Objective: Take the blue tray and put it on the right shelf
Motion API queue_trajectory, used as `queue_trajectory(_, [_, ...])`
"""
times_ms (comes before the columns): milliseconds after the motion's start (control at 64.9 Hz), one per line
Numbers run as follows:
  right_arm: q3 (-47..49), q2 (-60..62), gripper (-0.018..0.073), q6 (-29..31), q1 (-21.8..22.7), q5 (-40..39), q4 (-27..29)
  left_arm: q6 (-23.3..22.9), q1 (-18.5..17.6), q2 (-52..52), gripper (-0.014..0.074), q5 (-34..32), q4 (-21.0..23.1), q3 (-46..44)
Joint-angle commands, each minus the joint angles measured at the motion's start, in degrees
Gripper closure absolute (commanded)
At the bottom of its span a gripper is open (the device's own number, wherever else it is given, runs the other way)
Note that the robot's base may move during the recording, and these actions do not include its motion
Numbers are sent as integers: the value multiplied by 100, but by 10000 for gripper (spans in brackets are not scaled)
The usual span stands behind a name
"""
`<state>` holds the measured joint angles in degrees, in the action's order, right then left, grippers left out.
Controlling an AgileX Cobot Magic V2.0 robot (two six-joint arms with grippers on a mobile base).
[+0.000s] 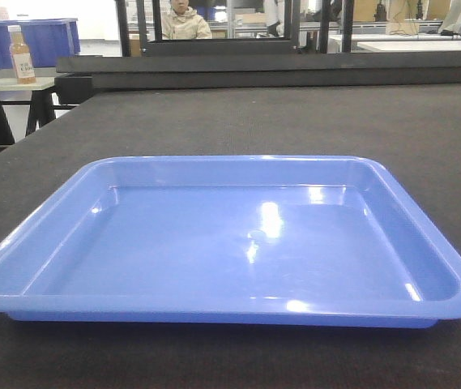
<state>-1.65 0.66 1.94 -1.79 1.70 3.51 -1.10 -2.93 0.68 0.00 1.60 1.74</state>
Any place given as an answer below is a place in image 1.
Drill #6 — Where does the orange juice bottle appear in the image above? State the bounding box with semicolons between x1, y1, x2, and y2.
7;25;36;84

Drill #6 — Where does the blue plastic tray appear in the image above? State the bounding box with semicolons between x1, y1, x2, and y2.
0;156;461;328

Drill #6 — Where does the black raised table rail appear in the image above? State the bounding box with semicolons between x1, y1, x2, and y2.
55;50;461;104

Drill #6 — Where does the black metal frame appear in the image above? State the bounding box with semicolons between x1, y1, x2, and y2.
116;1;354;57

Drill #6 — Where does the white side table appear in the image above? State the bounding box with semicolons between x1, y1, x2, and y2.
0;77;55;92

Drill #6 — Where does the seated person beige jacket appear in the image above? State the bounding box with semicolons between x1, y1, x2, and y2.
161;0;212;40

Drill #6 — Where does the blue storage crate background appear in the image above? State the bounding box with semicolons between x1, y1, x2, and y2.
0;18;80;70

